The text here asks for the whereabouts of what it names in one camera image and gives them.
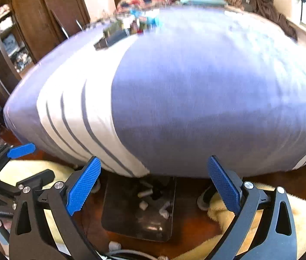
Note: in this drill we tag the brown wooden wardrobe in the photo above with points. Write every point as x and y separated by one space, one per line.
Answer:
30 29

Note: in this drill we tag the dark green box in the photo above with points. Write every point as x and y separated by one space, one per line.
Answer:
112 39

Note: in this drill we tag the plaid red blue pillow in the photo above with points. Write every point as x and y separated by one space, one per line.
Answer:
125 6

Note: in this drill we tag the blue plastic packet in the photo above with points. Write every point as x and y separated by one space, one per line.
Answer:
149 22

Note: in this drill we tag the teal folded pillow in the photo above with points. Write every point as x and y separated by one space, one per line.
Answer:
206 3

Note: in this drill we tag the white storage bin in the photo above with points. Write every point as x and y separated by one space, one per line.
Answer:
291 9

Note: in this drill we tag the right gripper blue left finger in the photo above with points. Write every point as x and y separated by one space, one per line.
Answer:
80 185

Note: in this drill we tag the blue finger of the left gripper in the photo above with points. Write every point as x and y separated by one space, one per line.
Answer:
37 181
20 151

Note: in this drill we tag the brown curtain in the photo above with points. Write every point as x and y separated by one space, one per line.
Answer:
267 9

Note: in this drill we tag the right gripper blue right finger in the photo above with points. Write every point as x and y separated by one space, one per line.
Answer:
227 183

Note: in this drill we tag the yellow fluffy rug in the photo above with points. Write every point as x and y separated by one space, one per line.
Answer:
270 225

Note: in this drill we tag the blue white striped bedspread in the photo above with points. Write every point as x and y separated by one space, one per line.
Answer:
204 82

